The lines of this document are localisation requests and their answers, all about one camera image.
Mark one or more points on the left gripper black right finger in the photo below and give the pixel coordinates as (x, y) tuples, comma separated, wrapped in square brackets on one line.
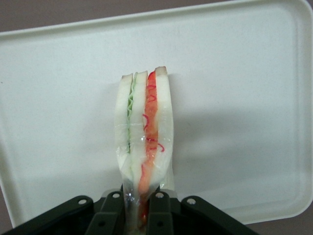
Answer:
[(195, 215)]

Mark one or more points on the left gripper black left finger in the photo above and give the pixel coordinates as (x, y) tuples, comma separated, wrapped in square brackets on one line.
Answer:
[(73, 215)]

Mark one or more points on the triangle sandwich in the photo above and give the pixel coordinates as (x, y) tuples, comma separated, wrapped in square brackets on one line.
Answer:
[(151, 127)]

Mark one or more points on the cream plastic tray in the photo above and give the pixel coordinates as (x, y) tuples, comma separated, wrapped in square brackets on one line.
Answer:
[(232, 98)]

